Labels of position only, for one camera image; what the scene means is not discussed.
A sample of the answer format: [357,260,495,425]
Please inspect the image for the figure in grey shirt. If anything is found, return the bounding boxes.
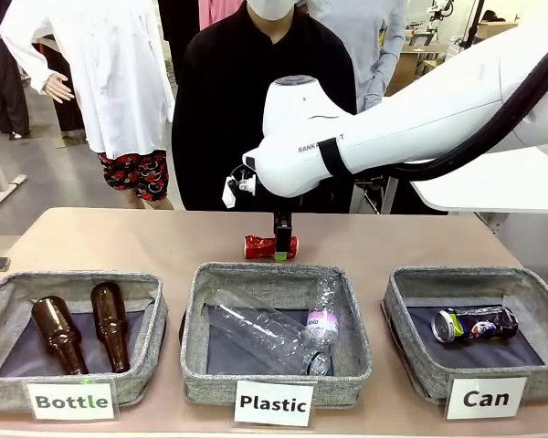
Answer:
[308,0,408,113]

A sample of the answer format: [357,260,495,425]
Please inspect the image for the dark hanging garment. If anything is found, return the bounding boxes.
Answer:
[158,0,201,92]

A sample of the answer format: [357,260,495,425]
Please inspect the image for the person in dark clothes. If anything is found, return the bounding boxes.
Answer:
[0,0,32,141]

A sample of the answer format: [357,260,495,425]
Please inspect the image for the brown glass bottle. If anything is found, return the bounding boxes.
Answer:
[90,281,132,374]
[30,295,90,376]

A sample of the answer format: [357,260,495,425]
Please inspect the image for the cardboard box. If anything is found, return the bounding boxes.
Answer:
[477,20,520,41]

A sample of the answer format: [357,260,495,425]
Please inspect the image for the white card printed Can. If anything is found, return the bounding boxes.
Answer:
[446,376,530,421]

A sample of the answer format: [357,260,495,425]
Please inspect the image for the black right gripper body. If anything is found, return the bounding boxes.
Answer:
[272,208,295,229]

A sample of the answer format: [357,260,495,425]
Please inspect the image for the person in black top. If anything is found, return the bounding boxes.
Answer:
[171,0,360,214]

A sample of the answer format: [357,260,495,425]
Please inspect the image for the white card printed Bottle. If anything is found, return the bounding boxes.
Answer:
[26,381,119,422]

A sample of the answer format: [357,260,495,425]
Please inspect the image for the large clear plastic bottle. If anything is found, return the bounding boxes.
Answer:
[207,301,334,376]

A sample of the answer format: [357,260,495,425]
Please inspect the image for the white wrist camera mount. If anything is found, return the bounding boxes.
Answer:
[222,162,259,211]

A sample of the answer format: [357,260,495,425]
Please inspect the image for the grey woven basket labelled Bottle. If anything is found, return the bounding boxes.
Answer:
[0,271,169,414]

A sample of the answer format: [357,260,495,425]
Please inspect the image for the white face mask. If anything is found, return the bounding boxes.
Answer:
[246,0,299,20]

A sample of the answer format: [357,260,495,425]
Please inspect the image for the grey woven basket labelled Plastic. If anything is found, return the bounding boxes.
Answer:
[179,261,374,407]

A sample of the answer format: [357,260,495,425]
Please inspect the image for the pink hanging garment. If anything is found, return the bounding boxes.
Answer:
[198,0,221,31]

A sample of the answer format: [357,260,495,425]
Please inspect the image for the black cable hose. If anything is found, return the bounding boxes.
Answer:
[392,26,548,183]

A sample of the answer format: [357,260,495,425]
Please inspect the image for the figure in white shirt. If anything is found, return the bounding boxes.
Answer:
[0,0,177,211]

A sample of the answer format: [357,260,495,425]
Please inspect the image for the small pink-labelled plastic bottle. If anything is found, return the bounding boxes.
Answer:
[306,275,343,350]

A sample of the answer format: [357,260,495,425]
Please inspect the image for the grey woven basket labelled Can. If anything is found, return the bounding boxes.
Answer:
[382,266,548,402]

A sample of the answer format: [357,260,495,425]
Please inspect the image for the white card printed Plastic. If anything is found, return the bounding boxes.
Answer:
[233,379,315,429]

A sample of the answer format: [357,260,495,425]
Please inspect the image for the crushed black can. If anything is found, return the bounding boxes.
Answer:
[431,306,520,344]

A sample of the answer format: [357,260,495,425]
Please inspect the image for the white side table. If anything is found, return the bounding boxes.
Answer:
[351,150,548,235]

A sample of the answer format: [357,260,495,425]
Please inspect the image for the pale mannequin hand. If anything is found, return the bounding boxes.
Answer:
[44,74,76,105]

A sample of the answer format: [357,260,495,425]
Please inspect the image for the red floral shorts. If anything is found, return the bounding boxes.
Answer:
[98,149,170,203]

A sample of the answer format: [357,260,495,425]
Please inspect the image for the wooden background desk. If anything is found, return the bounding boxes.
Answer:
[385,39,458,96]

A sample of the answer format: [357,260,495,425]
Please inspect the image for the crushed red can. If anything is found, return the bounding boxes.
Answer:
[243,234,301,261]

